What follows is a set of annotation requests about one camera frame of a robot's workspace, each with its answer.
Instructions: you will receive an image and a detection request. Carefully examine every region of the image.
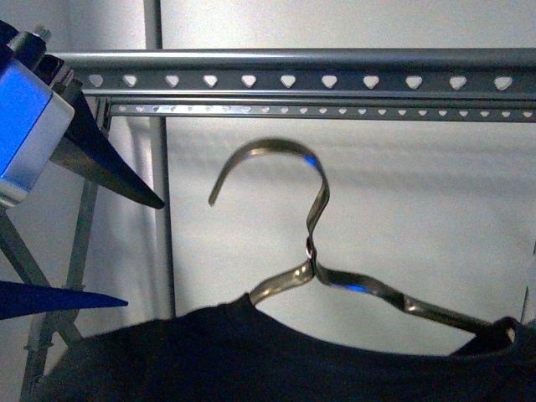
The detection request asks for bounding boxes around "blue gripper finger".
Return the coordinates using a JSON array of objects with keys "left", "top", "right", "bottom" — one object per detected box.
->
[{"left": 1, "top": 281, "right": 128, "bottom": 320}]

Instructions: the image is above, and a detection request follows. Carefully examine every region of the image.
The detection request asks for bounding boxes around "blue and white gripper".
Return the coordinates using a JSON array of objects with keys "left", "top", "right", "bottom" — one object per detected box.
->
[{"left": 1, "top": 21, "right": 165, "bottom": 209}]

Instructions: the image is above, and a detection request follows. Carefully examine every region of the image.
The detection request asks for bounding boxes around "silver metal clothes hanger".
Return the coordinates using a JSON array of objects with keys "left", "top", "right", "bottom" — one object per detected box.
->
[{"left": 209, "top": 137, "right": 517, "bottom": 341}]

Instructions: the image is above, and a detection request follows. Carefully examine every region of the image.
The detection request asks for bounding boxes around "plain black t-shirt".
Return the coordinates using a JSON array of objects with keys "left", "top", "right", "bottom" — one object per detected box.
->
[{"left": 31, "top": 296, "right": 535, "bottom": 401}]

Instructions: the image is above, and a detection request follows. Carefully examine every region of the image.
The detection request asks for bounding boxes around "grey metal clothes rack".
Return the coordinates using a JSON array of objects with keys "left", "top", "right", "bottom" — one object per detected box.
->
[{"left": 0, "top": 0, "right": 536, "bottom": 402}]

